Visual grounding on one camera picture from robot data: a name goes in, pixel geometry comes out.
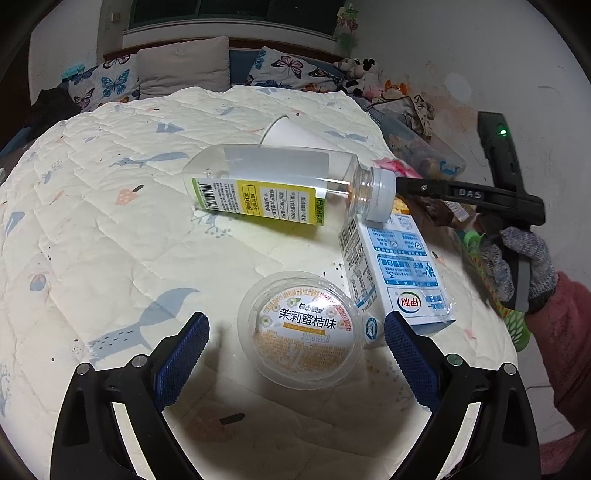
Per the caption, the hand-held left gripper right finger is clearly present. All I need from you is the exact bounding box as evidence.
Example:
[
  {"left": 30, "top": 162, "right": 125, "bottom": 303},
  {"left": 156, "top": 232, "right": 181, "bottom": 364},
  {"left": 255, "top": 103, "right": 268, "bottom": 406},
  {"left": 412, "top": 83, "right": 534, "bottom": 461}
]
[{"left": 384, "top": 311, "right": 541, "bottom": 480}]

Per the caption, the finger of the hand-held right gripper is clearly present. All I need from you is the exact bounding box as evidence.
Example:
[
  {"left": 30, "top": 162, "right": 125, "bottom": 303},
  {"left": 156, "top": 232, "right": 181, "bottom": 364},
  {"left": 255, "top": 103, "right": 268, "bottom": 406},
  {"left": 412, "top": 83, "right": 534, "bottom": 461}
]
[{"left": 396, "top": 178, "right": 452, "bottom": 200}]

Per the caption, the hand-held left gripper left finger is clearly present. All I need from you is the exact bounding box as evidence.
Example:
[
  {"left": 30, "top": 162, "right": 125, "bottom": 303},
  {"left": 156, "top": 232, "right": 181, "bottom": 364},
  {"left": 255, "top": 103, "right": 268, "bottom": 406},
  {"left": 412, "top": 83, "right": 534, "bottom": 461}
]
[{"left": 50, "top": 311, "right": 210, "bottom": 480}]

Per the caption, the pink snack packet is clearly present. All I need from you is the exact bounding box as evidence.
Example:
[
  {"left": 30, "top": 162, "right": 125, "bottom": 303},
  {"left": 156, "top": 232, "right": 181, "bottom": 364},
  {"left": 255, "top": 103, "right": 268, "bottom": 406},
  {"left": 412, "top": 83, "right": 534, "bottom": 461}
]
[{"left": 373, "top": 157, "right": 423, "bottom": 180}]

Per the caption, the white and blue milk carton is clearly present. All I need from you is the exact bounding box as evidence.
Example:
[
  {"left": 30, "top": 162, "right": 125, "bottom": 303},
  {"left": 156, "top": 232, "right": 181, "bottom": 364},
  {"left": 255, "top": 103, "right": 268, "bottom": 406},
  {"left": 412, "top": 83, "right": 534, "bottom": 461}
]
[{"left": 338, "top": 212, "right": 458, "bottom": 347}]

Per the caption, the green plastic basket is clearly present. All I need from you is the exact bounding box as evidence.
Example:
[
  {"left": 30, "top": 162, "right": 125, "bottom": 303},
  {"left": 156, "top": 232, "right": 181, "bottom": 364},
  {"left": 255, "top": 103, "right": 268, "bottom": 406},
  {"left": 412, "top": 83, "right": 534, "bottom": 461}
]
[{"left": 459, "top": 230, "right": 532, "bottom": 352}]

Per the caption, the clear plastic jelly cup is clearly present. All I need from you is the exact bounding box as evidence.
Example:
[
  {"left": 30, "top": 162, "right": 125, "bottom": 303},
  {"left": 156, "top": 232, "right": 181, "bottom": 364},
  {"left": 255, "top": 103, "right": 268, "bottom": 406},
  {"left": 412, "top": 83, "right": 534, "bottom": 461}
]
[{"left": 236, "top": 271, "right": 365, "bottom": 384}]

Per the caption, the white paper cup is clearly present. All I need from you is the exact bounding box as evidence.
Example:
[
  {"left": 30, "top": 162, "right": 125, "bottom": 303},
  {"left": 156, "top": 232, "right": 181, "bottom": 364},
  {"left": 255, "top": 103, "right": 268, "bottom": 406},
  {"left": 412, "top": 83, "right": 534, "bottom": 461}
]
[{"left": 261, "top": 115, "right": 342, "bottom": 153}]

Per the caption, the clear plastic bottle yellow label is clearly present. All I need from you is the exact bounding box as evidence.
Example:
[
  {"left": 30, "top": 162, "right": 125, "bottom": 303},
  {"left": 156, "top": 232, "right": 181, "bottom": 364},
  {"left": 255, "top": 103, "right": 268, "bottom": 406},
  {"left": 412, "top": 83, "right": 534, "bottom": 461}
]
[{"left": 182, "top": 144, "right": 398, "bottom": 227}]

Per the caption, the person's right hand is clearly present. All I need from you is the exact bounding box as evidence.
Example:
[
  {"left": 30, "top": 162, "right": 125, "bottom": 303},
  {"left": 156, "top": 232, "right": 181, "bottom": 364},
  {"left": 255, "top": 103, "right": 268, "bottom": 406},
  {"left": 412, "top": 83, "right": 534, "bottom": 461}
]
[{"left": 480, "top": 226, "right": 558, "bottom": 315}]

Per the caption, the clear plastic storage bin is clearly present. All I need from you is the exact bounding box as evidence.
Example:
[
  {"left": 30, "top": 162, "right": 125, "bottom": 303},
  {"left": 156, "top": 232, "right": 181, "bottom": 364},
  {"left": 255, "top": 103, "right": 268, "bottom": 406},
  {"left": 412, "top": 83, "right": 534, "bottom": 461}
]
[{"left": 381, "top": 108, "right": 467, "bottom": 181}]

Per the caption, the printed cloth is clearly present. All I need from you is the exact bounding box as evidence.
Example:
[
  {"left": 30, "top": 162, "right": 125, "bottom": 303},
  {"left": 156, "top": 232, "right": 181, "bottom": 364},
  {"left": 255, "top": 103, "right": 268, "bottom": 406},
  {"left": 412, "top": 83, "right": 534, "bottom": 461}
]
[{"left": 406, "top": 95, "right": 437, "bottom": 139}]

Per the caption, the orange fox plush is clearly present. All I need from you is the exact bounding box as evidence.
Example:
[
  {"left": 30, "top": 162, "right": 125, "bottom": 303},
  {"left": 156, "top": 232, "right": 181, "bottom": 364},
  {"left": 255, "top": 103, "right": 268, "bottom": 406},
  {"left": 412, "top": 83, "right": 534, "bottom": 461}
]
[{"left": 379, "top": 79, "right": 409, "bottom": 100}]

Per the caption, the black and white cow plush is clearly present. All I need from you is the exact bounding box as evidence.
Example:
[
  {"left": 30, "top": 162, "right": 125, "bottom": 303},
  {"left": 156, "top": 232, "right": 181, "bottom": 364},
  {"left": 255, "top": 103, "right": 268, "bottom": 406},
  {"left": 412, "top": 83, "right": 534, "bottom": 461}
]
[{"left": 335, "top": 58, "right": 384, "bottom": 95}]

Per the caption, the white quilted printed mat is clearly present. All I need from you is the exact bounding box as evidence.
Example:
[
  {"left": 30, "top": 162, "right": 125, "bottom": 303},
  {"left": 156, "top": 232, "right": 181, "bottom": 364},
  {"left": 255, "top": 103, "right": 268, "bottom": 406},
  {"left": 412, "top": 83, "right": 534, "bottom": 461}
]
[{"left": 0, "top": 85, "right": 518, "bottom": 480}]

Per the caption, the butterfly print pillow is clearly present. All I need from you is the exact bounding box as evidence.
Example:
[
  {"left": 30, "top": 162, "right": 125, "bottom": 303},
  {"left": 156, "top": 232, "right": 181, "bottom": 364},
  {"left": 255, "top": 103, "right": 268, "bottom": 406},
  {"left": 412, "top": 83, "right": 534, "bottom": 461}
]
[
  {"left": 247, "top": 45, "right": 352, "bottom": 95},
  {"left": 67, "top": 53, "right": 141, "bottom": 112}
]

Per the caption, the hanging toy decoration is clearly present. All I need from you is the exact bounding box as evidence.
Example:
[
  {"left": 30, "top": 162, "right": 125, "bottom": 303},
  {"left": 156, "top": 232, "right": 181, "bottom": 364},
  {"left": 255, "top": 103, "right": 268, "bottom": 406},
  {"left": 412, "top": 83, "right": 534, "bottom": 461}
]
[{"left": 335, "top": 4, "right": 363, "bottom": 47}]

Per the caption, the blue sofa bed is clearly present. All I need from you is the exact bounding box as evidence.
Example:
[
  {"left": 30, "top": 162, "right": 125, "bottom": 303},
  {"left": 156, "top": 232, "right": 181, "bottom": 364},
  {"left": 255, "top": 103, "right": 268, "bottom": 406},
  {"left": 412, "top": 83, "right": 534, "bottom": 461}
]
[{"left": 0, "top": 46, "right": 384, "bottom": 153}]

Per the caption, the dark window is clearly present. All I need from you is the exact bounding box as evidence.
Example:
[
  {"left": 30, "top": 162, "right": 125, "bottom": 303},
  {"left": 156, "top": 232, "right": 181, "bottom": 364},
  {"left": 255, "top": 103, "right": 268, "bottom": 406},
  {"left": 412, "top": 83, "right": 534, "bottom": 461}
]
[{"left": 122, "top": 0, "right": 352, "bottom": 42}]

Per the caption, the grey pillow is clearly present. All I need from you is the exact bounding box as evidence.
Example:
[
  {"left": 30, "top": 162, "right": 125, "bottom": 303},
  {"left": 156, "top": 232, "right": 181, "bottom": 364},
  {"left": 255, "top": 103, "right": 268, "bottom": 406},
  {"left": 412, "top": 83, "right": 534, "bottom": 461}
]
[{"left": 136, "top": 35, "right": 232, "bottom": 100}]

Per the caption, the black clothing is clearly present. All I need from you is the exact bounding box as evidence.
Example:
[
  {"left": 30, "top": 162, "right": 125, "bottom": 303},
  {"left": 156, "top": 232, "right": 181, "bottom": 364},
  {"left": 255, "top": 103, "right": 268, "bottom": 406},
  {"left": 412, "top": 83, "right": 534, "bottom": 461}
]
[{"left": 30, "top": 87, "right": 80, "bottom": 127}]

